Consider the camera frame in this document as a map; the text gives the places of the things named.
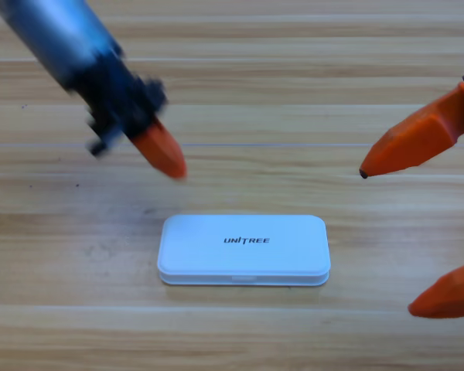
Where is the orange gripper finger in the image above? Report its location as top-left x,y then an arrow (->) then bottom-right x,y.
408,257 -> 464,320
358,83 -> 464,179
131,117 -> 188,181

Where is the white Unitree pencil case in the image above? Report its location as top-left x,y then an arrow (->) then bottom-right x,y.
156,214 -> 331,287

